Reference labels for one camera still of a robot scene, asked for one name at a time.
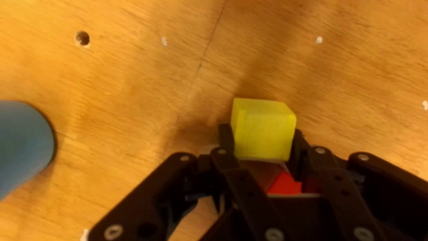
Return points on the yellow block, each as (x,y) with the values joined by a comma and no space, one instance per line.
(263,131)

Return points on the blue cup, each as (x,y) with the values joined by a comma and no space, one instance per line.
(21,147)

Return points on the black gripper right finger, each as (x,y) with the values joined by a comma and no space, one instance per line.
(370,195)

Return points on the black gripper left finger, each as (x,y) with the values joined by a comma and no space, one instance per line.
(179,201)

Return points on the red block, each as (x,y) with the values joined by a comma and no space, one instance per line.
(286,183)

